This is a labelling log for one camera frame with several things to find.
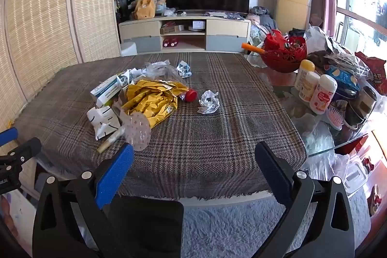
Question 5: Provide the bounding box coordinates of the clear dotted plastic wrapper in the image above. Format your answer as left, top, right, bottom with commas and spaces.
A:
121, 113, 152, 152

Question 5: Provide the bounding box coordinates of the grey shaggy rug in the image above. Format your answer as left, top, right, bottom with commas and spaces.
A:
178, 185, 372, 258

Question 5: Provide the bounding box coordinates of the white plastic stool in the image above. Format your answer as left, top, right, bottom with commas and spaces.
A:
121, 40, 138, 57

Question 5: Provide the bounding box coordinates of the orange stick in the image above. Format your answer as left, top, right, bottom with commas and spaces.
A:
241, 43, 267, 53

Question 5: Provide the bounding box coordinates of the clear plastic container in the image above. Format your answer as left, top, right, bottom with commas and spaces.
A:
345, 155, 369, 195

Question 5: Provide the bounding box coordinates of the grey clothes pile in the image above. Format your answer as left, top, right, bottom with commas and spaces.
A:
248, 6, 277, 32

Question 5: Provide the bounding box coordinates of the tan stick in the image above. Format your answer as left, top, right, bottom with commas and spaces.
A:
97, 128, 125, 153

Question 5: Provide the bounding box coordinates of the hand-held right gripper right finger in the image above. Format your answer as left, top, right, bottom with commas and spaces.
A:
255, 141, 356, 258

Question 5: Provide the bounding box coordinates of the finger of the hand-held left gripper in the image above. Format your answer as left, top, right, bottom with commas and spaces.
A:
0, 127, 19, 146
0, 137, 42, 170

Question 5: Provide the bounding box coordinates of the white bottle yellow cap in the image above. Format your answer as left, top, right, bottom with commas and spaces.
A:
294, 59, 315, 91

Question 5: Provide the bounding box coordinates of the grey plaid tablecloth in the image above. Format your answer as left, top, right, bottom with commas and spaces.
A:
14, 52, 308, 201

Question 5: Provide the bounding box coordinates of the blue white crumpled wrapper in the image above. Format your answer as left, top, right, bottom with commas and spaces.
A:
176, 60, 193, 79

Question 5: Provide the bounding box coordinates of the red snack bag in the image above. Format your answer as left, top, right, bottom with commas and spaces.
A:
355, 52, 387, 95

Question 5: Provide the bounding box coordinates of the white paper ball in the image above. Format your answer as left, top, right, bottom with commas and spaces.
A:
197, 90, 220, 115

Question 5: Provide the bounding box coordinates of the dark trash bin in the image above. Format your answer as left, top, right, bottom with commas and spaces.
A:
106, 196, 185, 258

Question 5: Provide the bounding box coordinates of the clear plastic bag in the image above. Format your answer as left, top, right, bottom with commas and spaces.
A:
133, 61, 182, 85

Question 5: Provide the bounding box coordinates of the pink hairbrush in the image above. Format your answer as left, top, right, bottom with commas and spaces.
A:
327, 107, 345, 131

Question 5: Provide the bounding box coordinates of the white bottle orange label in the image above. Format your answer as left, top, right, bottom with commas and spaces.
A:
299, 71, 320, 102

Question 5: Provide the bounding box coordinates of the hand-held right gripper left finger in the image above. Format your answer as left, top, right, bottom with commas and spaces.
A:
32, 142, 135, 258

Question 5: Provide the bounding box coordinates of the yellow foil bag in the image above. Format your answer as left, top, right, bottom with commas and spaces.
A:
121, 80, 188, 129

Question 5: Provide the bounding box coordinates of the bamboo folding screen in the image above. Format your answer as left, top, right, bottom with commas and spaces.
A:
0, 0, 121, 132

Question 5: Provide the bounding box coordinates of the red openwork basket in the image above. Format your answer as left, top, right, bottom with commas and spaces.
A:
260, 30, 308, 74

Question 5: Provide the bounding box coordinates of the blue chip bag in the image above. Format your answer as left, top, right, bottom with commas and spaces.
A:
325, 65, 360, 95

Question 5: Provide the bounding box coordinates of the yellow plush toy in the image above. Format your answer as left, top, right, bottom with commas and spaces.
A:
134, 0, 156, 20

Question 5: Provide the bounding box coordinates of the white green medicine box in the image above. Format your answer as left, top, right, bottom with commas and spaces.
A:
90, 74, 131, 107

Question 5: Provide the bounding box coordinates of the white grey television stand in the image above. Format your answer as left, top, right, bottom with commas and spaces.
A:
119, 15, 251, 54

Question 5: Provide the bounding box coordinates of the brown cup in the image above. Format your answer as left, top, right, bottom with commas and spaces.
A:
357, 86, 378, 116

